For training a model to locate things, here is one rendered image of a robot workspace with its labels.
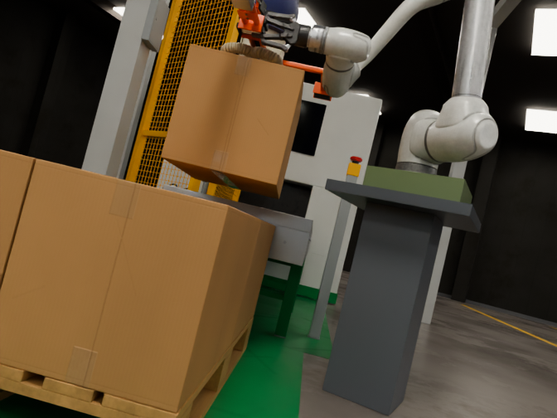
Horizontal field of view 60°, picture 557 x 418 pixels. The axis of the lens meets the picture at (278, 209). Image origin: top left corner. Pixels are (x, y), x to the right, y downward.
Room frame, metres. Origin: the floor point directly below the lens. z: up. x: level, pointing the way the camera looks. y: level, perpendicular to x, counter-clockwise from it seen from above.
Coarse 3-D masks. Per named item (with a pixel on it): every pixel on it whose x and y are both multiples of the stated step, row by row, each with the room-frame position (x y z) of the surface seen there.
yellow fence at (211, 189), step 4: (212, 184) 3.45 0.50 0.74; (216, 184) 3.48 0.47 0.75; (208, 188) 3.45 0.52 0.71; (212, 188) 3.45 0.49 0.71; (216, 188) 3.61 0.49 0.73; (224, 188) 3.85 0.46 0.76; (232, 188) 4.20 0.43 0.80; (208, 192) 3.45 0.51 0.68; (212, 192) 3.44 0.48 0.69; (228, 192) 4.09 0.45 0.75; (236, 192) 4.49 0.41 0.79; (216, 196) 3.65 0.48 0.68; (220, 196) 3.81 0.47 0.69; (236, 196) 4.49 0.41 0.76; (232, 200) 4.49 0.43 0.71; (236, 200) 4.49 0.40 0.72
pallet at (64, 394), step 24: (240, 336) 1.74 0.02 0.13; (0, 384) 0.94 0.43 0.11; (24, 384) 0.94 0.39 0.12; (48, 384) 0.94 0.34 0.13; (72, 384) 0.94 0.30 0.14; (216, 384) 1.44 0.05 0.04; (72, 408) 0.93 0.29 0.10; (96, 408) 0.93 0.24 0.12; (120, 408) 0.92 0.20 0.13; (144, 408) 0.92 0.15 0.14; (192, 408) 1.28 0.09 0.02
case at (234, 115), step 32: (192, 64) 1.61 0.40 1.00; (224, 64) 1.61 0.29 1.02; (256, 64) 1.60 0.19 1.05; (192, 96) 1.61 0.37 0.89; (224, 96) 1.60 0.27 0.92; (256, 96) 1.60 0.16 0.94; (288, 96) 1.60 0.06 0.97; (192, 128) 1.61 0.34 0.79; (224, 128) 1.60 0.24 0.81; (256, 128) 1.60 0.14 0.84; (288, 128) 1.60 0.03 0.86; (192, 160) 1.61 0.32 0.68; (224, 160) 1.60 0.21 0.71; (256, 160) 1.60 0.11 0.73; (256, 192) 2.13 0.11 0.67
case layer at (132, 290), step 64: (0, 192) 0.95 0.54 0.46; (64, 192) 0.94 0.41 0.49; (128, 192) 0.93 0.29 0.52; (0, 256) 0.95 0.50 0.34; (64, 256) 0.94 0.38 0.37; (128, 256) 0.93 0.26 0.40; (192, 256) 0.92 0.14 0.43; (256, 256) 1.63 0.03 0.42; (0, 320) 0.95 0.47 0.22; (64, 320) 0.94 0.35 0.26; (128, 320) 0.93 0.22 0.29; (192, 320) 0.92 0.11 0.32; (128, 384) 0.92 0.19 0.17; (192, 384) 1.01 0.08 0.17
